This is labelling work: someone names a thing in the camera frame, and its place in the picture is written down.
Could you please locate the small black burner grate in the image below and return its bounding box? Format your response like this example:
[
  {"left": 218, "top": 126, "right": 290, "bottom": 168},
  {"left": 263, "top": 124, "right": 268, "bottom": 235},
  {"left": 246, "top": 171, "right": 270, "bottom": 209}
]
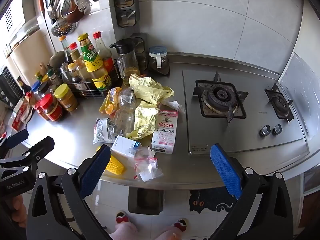
[{"left": 264, "top": 83, "right": 295, "bottom": 123}]

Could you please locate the small white and blue box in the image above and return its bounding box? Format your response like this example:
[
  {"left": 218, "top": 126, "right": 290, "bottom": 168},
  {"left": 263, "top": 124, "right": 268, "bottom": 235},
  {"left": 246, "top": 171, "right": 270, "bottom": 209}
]
[{"left": 111, "top": 135, "right": 142, "bottom": 158}]

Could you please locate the black wire bottle rack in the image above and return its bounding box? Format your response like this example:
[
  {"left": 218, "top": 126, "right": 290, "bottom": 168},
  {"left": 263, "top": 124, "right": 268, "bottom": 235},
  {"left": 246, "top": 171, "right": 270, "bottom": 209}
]
[{"left": 67, "top": 80, "right": 118, "bottom": 98}]

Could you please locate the person's slipper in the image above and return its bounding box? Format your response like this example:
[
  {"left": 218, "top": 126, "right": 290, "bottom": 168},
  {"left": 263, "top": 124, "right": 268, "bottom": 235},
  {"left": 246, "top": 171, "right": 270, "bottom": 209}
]
[
  {"left": 174, "top": 219, "right": 188, "bottom": 230},
  {"left": 115, "top": 211, "right": 130, "bottom": 224}
]

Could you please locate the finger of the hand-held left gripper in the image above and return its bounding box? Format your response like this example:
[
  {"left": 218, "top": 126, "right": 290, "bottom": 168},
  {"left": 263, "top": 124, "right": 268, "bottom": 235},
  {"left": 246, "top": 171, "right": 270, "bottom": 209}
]
[
  {"left": 0, "top": 136, "right": 55, "bottom": 172},
  {"left": 0, "top": 129, "right": 29, "bottom": 151}
]

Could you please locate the large red lid jar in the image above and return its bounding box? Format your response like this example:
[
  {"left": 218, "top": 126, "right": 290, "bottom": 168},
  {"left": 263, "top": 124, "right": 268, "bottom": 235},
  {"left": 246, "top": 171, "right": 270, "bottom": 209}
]
[{"left": 39, "top": 94, "right": 63, "bottom": 122}]

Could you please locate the clear bottle red cap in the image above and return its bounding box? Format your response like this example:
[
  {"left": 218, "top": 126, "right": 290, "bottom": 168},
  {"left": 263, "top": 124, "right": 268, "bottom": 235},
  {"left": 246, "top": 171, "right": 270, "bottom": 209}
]
[{"left": 92, "top": 31, "right": 118, "bottom": 80}]

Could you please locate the red and white packet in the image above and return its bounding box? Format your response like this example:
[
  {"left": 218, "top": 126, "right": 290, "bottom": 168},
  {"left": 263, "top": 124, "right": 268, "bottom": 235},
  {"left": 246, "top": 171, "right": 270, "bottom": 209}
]
[{"left": 11, "top": 100, "right": 34, "bottom": 130}]

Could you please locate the person's left slipper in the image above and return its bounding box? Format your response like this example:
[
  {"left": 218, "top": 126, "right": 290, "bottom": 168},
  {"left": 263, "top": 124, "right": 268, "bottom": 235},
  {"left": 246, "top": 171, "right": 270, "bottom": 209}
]
[{"left": 115, "top": 211, "right": 130, "bottom": 224}]

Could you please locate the person's right slipper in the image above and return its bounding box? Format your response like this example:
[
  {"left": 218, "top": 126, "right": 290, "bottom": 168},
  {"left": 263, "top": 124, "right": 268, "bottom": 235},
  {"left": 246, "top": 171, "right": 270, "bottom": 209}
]
[{"left": 174, "top": 219, "right": 188, "bottom": 230}]

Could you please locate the row of hanging kitchen utensils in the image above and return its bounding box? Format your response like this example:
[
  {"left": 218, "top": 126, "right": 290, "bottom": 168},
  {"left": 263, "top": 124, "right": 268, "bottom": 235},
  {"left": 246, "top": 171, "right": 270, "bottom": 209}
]
[{"left": 32, "top": 0, "right": 104, "bottom": 37}]

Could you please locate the person's right pink leg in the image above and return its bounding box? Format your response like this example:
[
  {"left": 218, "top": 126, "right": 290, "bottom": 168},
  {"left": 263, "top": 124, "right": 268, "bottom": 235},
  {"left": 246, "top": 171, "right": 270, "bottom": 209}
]
[{"left": 152, "top": 231, "right": 180, "bottom": 240}]

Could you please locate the person's left hand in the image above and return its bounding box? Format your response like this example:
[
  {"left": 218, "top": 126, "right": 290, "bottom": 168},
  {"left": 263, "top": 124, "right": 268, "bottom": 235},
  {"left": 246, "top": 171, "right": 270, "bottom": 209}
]
[{"left": 7, "top": 194, "right": 28, "bottom": 233}]

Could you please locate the yellow lid jar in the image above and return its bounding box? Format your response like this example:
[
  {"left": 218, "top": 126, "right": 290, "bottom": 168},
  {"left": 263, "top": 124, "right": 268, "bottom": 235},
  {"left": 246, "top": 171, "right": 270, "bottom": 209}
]
[{"left": 54, "top": 84, "right": 78, "bottom": 112}]

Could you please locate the glass oil jug black lid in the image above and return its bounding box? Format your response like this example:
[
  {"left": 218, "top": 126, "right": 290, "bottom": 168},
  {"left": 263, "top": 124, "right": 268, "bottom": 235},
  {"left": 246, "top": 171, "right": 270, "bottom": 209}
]
[{"left": 109, "top": 40, "right": 141, "bottom": 85}]

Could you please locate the yellow printed paper wrapper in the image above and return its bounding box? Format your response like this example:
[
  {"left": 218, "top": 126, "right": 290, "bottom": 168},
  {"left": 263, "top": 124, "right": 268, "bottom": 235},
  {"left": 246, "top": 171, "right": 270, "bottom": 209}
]
[
  {"left": 126, "top": 101, "right": 160, "bottom": 140},
  {"left": 129, "top": 74, "right": 175, "bottom": 105}
]

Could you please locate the yellow toy corn cob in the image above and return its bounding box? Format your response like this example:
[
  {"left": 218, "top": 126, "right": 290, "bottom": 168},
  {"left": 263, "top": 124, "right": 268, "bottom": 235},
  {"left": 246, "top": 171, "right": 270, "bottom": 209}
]
[{"left": 96, "top": 145, "right": 125, "bottom": 175}]

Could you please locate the steel gas cooktop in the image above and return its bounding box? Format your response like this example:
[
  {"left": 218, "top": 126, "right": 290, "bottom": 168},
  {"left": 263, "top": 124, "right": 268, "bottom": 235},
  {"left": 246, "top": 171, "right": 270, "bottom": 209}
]
[{"left": 182, "top": 70, "right": 310, "bottom": 155}]

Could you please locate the glass shaker metal cap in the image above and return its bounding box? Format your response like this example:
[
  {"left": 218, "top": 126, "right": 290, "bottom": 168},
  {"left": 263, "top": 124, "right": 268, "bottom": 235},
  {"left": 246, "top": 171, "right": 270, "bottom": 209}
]
[{"left": 59, "top": 64, "right": 73, "bottom": 84}]

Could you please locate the white crumpled paper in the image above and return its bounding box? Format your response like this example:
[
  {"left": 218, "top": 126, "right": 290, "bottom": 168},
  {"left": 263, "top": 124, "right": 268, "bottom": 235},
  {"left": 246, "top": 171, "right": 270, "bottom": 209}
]
[{"left": 165, "top": 100, "right": 185, "bottom": 114}]

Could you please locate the white printed plastic bag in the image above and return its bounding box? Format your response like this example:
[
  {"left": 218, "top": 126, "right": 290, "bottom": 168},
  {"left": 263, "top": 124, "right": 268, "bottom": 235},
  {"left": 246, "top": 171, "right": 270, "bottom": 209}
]
[{"left": 93, "top": 118, "right": 118, "bottom": 145}]

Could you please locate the small red lid jar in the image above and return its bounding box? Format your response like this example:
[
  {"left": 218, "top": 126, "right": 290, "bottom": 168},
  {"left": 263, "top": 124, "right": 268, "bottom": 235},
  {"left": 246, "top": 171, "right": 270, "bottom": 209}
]
[{"left": 34, "top": 104, "right": 49, "bottom": 120}]

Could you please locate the clear zip bag red seal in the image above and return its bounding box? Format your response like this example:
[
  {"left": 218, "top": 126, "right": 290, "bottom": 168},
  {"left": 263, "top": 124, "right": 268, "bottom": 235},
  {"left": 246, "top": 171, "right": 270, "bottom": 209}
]
[{"left": 134, "top": 147, "right": 164, "bottom": 182}]

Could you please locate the silver foil splash guard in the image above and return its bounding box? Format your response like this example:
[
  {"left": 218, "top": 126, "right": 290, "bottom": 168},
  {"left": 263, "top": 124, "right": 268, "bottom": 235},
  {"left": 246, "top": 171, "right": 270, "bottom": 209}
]
[{"left": 277, "top": 52, "right": 320, "bottom": 140}]

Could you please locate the large black burner grate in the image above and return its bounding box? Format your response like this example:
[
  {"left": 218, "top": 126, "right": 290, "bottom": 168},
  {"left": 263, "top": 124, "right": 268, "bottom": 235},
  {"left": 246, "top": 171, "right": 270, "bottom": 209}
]
[{"left": 192, "top": 71, "right": 249, "bottom": 123}]

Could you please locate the black countertop appliance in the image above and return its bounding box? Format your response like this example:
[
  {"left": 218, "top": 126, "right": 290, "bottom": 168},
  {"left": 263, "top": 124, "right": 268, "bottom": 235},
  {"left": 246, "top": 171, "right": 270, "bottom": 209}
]
[{"left": 0, "top": 66, "right": 23, "bottom": 108}]

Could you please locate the glass jar blue lid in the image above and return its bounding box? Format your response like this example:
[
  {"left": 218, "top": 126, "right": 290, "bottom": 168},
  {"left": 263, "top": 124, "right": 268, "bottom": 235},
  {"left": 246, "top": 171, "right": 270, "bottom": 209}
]
[{"left": 148, "top": 46, "right": 170, "bottom": 75}]

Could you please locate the small bottle yellow cap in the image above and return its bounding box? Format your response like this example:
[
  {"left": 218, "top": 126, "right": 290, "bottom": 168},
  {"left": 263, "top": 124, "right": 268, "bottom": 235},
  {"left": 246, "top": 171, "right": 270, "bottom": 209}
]
[{"left": 67, "top": 62, "right": 88, "bottom": 90}]

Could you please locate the yellow snack packet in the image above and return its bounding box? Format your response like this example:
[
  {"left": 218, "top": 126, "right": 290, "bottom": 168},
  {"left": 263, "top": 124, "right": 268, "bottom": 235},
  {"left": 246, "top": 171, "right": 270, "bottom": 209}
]
[{"left": 99, "top": 87, "right": 123, "bottom": 115}]

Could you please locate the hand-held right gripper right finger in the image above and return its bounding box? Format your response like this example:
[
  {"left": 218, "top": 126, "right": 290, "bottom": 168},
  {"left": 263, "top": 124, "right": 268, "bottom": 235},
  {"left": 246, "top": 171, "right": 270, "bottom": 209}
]
[{"left": 207, "top": 144, "right": 294, "bottom": 240}]

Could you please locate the black trash bin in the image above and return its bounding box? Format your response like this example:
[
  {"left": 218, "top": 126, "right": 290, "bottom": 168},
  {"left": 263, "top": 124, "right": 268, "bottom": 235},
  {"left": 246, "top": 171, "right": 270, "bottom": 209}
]
[{"left": 128, "top": 187, "right": 164, "bottom": 215}]

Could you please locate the large bottle yellow green label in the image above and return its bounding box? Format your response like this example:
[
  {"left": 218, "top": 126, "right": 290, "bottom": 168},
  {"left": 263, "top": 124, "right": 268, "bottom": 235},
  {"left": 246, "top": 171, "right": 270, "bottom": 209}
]
[{"left": 77, "top": 33, "right": 112, "bottom": 90}]

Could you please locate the clear plastic bottle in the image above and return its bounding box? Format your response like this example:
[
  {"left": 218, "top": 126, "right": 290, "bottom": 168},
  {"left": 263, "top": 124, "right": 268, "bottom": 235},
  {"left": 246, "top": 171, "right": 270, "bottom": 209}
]
[{"left": 107, "top": 105, "right": 137, "bottom": 137}]

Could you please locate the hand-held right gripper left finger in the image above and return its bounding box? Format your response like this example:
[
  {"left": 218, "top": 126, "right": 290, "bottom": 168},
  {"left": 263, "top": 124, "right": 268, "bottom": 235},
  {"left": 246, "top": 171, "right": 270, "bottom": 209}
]
[{"left": 26, "top": 144, "right": 113, "bottom": 240}]

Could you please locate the green cap bottle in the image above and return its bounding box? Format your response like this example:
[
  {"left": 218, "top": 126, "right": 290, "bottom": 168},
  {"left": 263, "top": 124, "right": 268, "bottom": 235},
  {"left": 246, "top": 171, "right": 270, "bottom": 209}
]
[{"left": 47, "top": 69, "right": 62, "bottom": 90}]

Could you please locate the black lid jar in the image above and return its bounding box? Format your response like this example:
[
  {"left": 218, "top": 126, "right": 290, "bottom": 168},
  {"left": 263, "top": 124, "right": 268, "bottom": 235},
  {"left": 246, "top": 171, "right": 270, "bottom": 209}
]
[{"left": 39, "top": 83, "right": 52, "bottom": 98}]

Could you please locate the pink and white medicine box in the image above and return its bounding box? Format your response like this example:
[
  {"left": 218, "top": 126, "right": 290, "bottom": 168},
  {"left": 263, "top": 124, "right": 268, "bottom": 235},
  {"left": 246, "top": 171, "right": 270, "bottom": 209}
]
[{"left": 151, "top": 109, "right": 179, "bottom": 155}]

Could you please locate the large black cat floor mat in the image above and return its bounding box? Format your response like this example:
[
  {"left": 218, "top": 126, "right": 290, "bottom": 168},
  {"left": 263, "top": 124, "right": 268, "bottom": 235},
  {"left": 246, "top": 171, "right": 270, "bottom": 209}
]
[{"left": 189, "top": 189, "right": 238, "bottom": 214}]

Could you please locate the person's left pink leg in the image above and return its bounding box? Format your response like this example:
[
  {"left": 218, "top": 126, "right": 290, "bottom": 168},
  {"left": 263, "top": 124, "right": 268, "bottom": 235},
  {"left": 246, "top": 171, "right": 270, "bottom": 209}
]
[{"left": 109, "top": 222, "right": 140, "bottom": 240}]

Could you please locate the person's pink leg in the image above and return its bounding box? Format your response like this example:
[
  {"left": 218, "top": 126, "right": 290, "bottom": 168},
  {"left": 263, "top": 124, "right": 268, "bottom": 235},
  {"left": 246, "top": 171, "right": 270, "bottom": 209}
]
[
  {"left": 109, "top": 222, "right": 140, "bottom": 240},
  {"left": 152, "top": 231, "right": 180, "bottom": 240}
]

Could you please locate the amber bottle red cap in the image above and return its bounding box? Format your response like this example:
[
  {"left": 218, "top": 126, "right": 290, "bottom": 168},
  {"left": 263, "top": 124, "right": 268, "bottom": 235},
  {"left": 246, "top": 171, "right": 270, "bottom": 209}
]
[{"left": 69, "top": 42, "right": 85, "bottom": 75}]

